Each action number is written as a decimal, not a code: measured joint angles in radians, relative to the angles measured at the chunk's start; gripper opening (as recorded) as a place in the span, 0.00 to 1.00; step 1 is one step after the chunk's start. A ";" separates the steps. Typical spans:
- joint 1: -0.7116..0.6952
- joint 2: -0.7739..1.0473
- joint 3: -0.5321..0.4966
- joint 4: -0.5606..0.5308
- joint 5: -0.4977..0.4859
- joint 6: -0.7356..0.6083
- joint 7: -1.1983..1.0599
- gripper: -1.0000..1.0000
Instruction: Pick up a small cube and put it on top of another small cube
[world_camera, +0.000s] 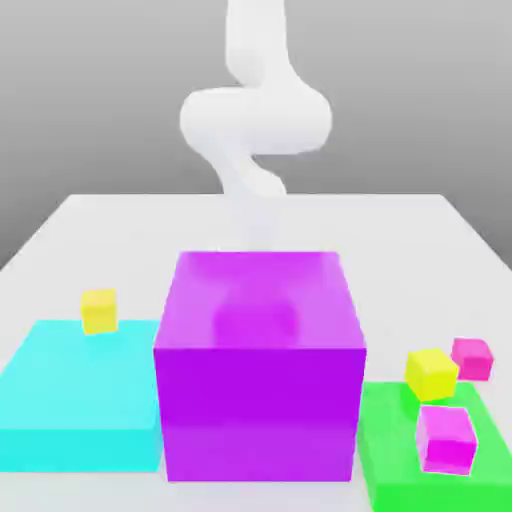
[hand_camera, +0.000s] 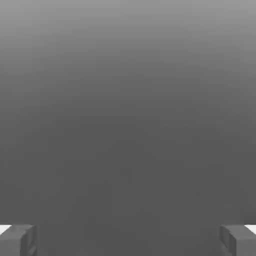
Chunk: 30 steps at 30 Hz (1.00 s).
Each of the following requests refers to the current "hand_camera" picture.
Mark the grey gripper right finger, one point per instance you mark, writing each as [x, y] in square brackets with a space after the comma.
[242, 242]

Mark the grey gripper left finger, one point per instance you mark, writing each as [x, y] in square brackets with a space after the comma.
[14, 242]

